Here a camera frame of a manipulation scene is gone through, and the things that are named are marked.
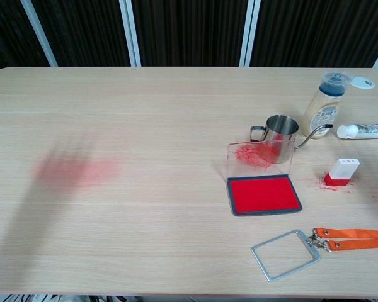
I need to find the white red stamp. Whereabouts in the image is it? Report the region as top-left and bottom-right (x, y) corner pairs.
(323, 158), (361, 187)

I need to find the red ink pad clear lid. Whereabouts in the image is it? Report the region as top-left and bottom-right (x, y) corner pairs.
(226, 140), (303, 217)

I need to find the steel pitcher with thin spout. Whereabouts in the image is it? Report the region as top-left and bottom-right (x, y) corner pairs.
(249, 115), (334, 164)

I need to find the beige sauce bottle blue cap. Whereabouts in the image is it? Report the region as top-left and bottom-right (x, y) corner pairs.
(302, 69), (357, 140)

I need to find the white printed tube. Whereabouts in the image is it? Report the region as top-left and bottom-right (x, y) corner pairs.
(336, 123), (378, 140)

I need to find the white round lid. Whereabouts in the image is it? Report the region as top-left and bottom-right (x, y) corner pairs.
(350, 76), (375, 91)

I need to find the black and white striped fabric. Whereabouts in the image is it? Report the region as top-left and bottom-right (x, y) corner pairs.
(1, 294), (67, 302)

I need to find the metal rectangular badge frame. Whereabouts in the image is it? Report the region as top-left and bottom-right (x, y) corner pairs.
(250, 229), (321, 282)

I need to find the orange lanyard with metal clasps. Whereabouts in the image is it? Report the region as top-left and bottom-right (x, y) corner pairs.
(307, 227), (378, 252)

